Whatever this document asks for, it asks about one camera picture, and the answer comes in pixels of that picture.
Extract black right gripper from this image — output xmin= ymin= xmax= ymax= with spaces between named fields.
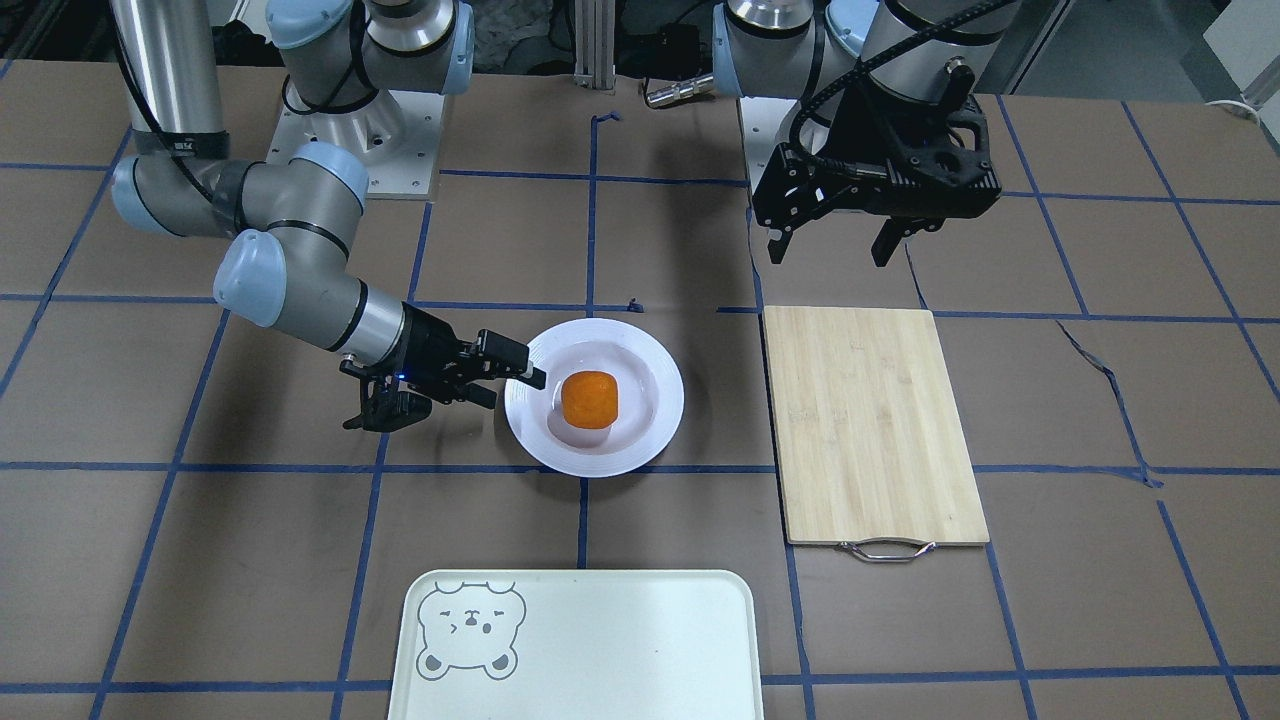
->
xmin=390 ymin=304 xmax=547 ymax=410

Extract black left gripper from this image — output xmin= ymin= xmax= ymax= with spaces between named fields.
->
xmin=751 ymin=76 xmax=1004 ymax=268

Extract orange fruit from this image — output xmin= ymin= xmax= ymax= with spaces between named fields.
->
xmin=561 ymin=370 xmax=620 ymax=430

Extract white round plate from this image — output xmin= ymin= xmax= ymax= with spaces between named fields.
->
xmin=503 ymin=318 xmax=685 ymax=478

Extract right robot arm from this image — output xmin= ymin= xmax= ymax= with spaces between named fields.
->
xmin=110 ymin=1 xmax=547 ymax=428

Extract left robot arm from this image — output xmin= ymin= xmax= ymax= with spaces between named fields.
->
xmin=712 ymin=1 xmax=1018 ymax=266

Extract cream bear tray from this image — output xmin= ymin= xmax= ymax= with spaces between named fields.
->
xmin=388 ymin=569 xmax=765 ymax=719

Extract bamboo cutting board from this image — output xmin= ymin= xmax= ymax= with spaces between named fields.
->
xmin=762 ymin=305 xmax=989 ymax=547

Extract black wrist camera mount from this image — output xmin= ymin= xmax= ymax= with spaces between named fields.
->
xmin=339 ymin=363 xmax=433 ymax=433

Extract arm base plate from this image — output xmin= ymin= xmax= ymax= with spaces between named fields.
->
xmin=265 ymin=88 xmax=451 ymax=202

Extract aluminium frame post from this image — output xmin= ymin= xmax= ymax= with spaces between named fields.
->
xmin=572 ymin=0 xmax=618 ymax=94

